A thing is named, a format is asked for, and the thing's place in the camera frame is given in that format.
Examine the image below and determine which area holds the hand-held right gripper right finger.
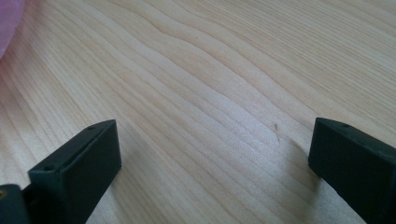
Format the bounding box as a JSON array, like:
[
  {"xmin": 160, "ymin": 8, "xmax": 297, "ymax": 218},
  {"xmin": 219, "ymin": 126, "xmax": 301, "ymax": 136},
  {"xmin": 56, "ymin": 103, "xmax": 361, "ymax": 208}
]
[{"xmin": 307, "ymin": 117, "xmax": 396, "ymax": 224}]

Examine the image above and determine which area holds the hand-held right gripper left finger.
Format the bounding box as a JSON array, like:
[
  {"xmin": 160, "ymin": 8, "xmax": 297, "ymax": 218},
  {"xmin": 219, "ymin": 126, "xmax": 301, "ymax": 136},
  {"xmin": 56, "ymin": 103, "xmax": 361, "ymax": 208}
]
[{"xmin": 21, "ymin": 119, "xmax": 122, "ymax": 224}]

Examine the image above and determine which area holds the pink plastic bag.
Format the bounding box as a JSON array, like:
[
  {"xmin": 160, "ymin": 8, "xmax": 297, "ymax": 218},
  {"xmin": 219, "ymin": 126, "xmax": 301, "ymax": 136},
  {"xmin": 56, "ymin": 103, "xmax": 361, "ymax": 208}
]
[{"xmin": 0, "ymin": 0, "xmax": 26, "ymax": 60}]

